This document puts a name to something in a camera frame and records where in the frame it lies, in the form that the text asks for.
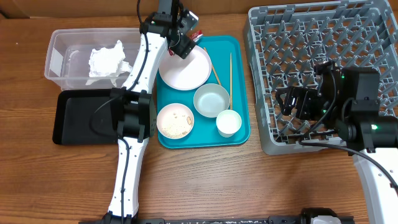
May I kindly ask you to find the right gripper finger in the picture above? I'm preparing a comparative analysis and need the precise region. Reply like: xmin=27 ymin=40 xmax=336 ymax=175
xmin=278 ymin=100 xmax=291 ymax=115
xmin=275 ymin=86 xmax=294 ymax=101

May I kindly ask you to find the white napkin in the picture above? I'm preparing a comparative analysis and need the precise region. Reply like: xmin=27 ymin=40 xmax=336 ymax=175
xmin=86 ymin=40 xmax=132 ymax=87

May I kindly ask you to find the black plastic tray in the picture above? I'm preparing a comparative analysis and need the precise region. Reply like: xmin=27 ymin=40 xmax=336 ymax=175
xmin=52 ymin=88 xmax=118 ymax=146

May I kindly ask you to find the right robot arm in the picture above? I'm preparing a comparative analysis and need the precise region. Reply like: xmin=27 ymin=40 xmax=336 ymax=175
xmin=275 ymin=61 xmax=397 ymax=223

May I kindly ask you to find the left wooden chopstick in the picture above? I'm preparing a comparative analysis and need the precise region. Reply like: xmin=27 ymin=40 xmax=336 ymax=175
xmin=203 ymin=47 xmax=222 ymax=86

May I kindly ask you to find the white paper cup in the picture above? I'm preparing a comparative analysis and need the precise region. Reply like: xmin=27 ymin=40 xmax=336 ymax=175
xmin=216 ymin=110 xmax=242 ymax=138

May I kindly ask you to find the red snack wrapper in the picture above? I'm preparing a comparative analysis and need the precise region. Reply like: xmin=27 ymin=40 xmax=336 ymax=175
xmin=169 ymin=30 xmax=203 ymax=56

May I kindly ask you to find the clear plastic bin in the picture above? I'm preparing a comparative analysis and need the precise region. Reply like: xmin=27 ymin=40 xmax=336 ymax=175
xmin=44 ymin=28 xmax=141 ymax=90

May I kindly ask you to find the pink round plate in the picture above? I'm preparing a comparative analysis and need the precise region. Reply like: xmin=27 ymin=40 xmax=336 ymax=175
xmin=159 ymin=46 xmax=212 ymax=91

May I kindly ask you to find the grey-green bowl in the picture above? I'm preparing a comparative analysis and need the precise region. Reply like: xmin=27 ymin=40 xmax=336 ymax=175
xmin=193 ymin=83 xmax=230 ymax=118

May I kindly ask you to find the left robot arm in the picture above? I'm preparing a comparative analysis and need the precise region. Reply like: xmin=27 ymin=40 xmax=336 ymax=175
xmin=99 ymin=0 xmax=198 ymax=223

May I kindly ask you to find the grey dishwasher rack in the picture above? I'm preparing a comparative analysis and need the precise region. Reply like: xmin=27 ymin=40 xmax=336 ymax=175
xmin=244 ymin=1 xmax=397 ymax=155

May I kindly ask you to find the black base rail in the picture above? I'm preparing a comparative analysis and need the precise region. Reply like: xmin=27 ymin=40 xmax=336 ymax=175
xmin=80 ymin=208 xmax=355 ymax=224

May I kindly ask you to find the pink bowl with rice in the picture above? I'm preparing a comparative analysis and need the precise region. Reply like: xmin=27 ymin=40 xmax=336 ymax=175
xmin=157 ymin=103 xmax=195 ymax=139

